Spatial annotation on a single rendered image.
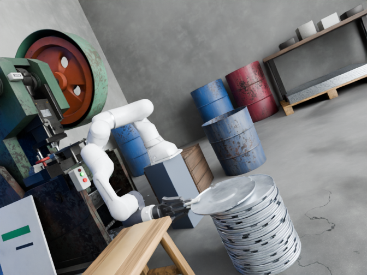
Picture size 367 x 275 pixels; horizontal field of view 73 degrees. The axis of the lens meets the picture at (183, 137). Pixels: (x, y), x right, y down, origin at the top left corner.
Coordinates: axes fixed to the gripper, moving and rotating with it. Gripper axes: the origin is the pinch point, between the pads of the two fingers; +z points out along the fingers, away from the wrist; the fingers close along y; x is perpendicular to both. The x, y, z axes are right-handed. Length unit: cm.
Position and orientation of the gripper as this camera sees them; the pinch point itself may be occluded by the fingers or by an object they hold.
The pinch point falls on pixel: (193, 202)
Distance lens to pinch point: 113.3
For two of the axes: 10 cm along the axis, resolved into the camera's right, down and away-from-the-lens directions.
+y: -4.2, -9.0, -1.1
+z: 8.5, -3.5, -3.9
